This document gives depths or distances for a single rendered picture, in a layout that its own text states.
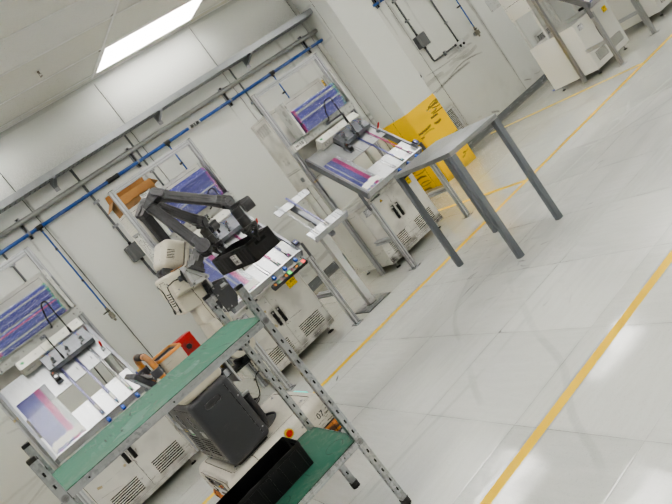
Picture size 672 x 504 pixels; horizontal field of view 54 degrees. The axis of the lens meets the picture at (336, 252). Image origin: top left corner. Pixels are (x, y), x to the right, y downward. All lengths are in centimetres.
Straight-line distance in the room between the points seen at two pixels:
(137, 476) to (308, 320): 167
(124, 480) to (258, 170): 357
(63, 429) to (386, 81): 491
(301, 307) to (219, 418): 204
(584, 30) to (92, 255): 564
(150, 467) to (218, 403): 164
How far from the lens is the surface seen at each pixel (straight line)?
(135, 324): 656
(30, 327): 495
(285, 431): 349
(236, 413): 343
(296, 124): 572
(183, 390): 239
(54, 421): 466
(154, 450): 494
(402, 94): 764
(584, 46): 803
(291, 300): 523
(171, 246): 355
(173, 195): 356
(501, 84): 935
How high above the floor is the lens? 140
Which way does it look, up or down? 10 degrees down
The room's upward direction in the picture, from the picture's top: 37 degrees counter-clockwise
